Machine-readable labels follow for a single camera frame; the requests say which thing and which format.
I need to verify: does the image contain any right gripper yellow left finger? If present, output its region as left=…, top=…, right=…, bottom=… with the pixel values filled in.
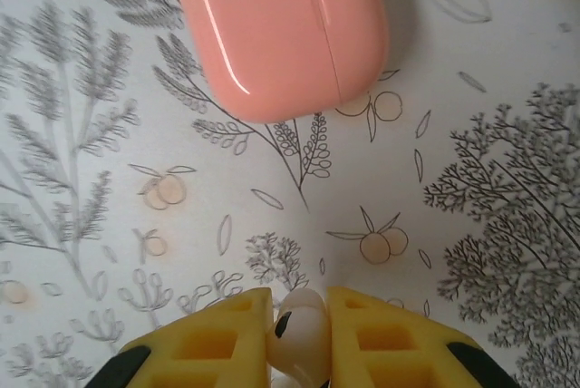
left=92, top=287, right=276, bottom=388

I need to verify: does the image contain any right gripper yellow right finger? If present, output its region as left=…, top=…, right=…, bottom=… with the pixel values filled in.
left=326, top=286, right=522, bottom=388

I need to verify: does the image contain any white wireless earbud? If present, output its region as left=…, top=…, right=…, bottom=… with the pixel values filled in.
left=265, top=287, right=332, bottom=388

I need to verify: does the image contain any pink earbud charging case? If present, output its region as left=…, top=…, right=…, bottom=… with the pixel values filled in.
left=165, top=0, right=392, bottom=124

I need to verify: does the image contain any floral patterned table covering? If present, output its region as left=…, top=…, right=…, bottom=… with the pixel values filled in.
left=0, top=0, right=580, bottom=388

